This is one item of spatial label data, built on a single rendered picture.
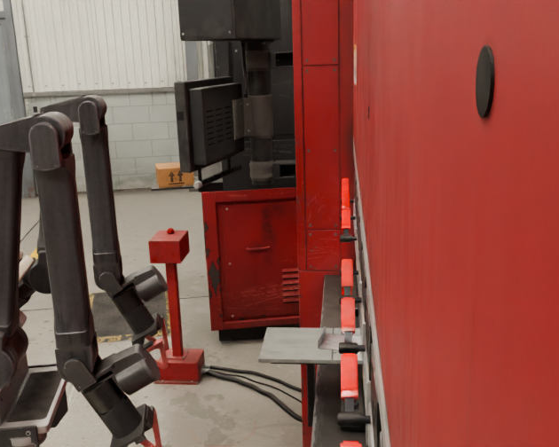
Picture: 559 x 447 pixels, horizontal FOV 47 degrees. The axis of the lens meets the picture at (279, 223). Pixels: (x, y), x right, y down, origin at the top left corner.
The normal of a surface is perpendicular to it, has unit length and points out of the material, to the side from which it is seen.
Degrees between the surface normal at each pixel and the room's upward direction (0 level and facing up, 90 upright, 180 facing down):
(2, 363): 90
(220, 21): 90
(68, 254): 90
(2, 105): 90
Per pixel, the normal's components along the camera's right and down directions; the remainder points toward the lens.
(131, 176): 0.14, 0.25
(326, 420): -0.03, -0.96
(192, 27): -0.35, 0.26
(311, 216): -0.09, 0.26
